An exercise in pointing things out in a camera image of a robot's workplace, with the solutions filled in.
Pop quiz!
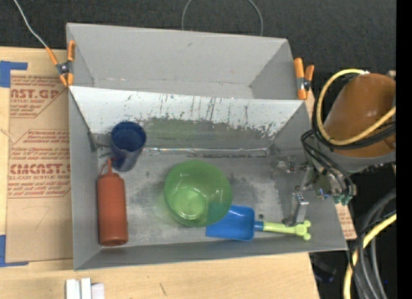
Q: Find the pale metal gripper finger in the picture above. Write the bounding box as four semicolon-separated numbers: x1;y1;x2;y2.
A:
272;157;307;179
282;193;310;226

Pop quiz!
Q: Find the clear green plastic bowl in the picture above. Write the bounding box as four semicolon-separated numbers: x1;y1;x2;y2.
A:
164;159;234;228

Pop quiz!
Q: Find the grey metal bin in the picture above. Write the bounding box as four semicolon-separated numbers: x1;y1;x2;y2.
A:
66;23;350;271

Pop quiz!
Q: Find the dark blue cup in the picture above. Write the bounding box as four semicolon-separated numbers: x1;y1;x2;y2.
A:
110;121;147;173

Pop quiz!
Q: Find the red-brown squeeze bottle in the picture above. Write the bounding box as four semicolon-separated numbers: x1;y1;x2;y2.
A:
97;158;129;248

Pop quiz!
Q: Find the brown cardboard board, red print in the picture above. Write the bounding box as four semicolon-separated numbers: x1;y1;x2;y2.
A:
0;46;75;268

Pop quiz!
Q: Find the blue scoop with green handle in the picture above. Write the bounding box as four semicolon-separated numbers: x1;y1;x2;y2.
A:
205;204;313;242

